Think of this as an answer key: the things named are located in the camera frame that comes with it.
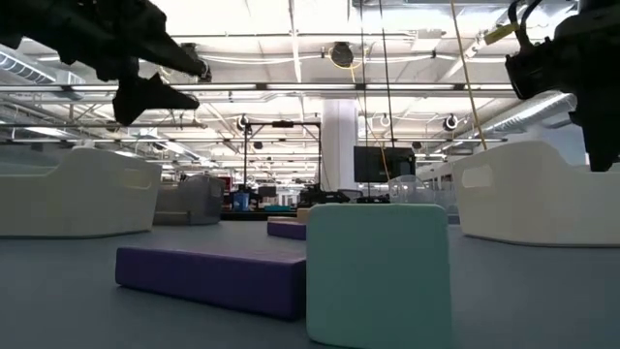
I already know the black robot equipment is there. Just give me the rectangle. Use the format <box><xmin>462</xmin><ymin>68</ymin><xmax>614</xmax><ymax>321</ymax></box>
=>
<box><xmin>296</xmin><ymin>185</ymin><xmax>353</xmax><ymax>207</ymax></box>

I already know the dark grey plastic bin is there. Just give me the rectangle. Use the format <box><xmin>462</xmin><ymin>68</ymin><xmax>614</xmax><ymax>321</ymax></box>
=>
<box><xmin>152</xmin><ymin>174</ymin><xmax>228</xmax><ymax>228</ymax></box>

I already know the white pillar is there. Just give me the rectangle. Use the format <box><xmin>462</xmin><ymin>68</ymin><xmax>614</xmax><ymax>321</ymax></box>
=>
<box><xmin>320</xmin><ymin>98</ymin><xmax>360</xmax><ymax>193</ymax></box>

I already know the small teal cube block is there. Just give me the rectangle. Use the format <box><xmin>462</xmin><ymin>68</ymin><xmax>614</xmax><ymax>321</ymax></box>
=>
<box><xmin>304</xmin><ymin>202</ymin><xmax>455</xmax><ymax>349</ymax></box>

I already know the black cable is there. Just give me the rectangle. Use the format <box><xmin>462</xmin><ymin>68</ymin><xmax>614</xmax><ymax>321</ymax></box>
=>
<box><xmin>377</xmin><ymin>0</ymin><xmax>396</xmax><ymax>149</ymax></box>
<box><xmin>358</xmin><ymin>0</ymin><xmax>370</xmax><ymax>149</ymax></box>

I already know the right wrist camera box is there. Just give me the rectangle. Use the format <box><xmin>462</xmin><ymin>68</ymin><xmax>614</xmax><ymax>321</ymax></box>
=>
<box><xmin>504</xmin><ymin>37</ymin><xmax>556</xmax><ymax>102</ymax></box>

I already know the clear plastic bin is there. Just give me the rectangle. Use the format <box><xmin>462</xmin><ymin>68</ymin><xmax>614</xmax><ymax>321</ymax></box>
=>
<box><xmin>387</xmin><ymin>174</ymin><xmax>459</xmax><ymax>226</ymax></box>

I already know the black monitor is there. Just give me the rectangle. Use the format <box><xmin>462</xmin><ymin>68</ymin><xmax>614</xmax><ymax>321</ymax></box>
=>
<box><xmin>352</xmin><ymin>144</ymin><xmax>418</xmax><ymax>184</ymax></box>

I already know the yellow cable tag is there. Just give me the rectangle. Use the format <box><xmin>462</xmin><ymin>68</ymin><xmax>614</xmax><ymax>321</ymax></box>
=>
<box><xmin>483</xmin><ymin>20</ymin><xmax>521</xmax><ymax>47</ymax></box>

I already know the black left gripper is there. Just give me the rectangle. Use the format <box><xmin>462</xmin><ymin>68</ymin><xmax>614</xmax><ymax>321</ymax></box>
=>
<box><xmin>27</xmin><ymin>0</ymin><xmax>207</xmax><ymax>127</ymax></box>

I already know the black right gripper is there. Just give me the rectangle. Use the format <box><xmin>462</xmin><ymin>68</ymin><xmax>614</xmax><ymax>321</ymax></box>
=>
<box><xmin>550</xmin><ymin>0</ymin><xmax>620</xmax><ymax>174</ymax></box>

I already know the white plastic bin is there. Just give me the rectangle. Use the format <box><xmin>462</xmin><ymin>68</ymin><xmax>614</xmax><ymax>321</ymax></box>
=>
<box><xmin>0</xmin><ymin>145</ymin><xmax>164</xmax><ymax>239</ymax></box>
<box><xmin>450</xmin><ymin>139</ymin><xmax>620</xmax><ymax>249</ymax></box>

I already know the yellow cable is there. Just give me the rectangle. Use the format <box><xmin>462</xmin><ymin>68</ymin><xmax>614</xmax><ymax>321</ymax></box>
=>
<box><xmin>449</xmin><ymin>0</ymin><xmax>489</xmax><ymax>152</ymax></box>

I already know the black frame stand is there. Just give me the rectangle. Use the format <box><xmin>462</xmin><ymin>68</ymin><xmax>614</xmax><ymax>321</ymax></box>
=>
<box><xmin>242</xmin><ymin>119</ymin><xmax>324</xmax><ymax>196</ymax></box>

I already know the purple rectangular block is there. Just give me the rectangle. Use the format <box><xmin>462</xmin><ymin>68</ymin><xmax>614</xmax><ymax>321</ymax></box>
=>
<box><xmin>114</xmin><ymin>242</ymin><xmax>309</xmax><ymax>323</ymax></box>
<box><xmin>265</xmin><ymin>219</ymin><xmax>308</xmax><ymax>242</ymax></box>

